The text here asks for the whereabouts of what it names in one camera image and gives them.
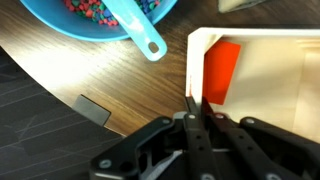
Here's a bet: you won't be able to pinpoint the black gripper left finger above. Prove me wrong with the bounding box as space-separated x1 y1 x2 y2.
89 96 214 180

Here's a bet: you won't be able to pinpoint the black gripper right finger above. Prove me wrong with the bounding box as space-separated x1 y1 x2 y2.
201 96 320 180

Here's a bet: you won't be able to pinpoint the pale wooden box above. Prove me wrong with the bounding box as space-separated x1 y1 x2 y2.
185 27 320 144

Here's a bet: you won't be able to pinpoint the red block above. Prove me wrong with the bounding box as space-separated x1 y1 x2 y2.
203 40 242 106

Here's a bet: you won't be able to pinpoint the grey tape patch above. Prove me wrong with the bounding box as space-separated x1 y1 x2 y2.
71 94 112 127

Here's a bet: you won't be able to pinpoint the teal measuring scoop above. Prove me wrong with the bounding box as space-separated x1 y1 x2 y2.
101 0 168 63

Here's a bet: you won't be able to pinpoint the colourful beads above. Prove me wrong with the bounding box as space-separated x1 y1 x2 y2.
62 0 164 27

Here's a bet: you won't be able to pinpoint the blue bowl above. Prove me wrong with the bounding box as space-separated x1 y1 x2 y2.
19 0 179 43

